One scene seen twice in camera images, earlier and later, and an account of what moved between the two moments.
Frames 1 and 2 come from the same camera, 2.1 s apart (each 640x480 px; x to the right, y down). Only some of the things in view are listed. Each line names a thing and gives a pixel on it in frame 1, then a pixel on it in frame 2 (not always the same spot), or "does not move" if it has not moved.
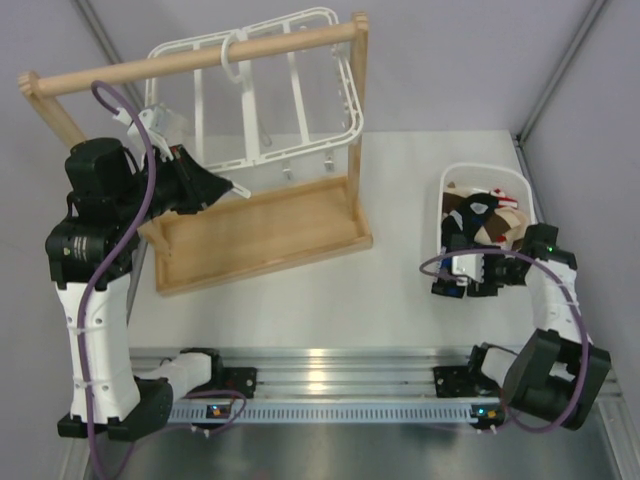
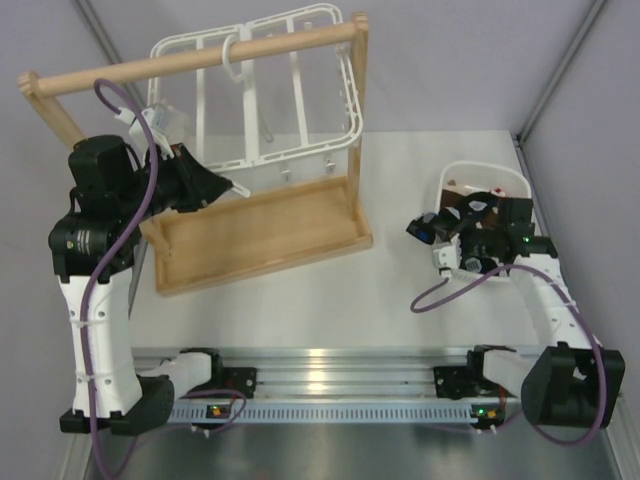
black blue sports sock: x=448 y=287 -> x=434 y=228
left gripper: x=189 y=175 does not move
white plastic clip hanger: x=283 y=111 does not move
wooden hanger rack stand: x=256 y=232 does not move
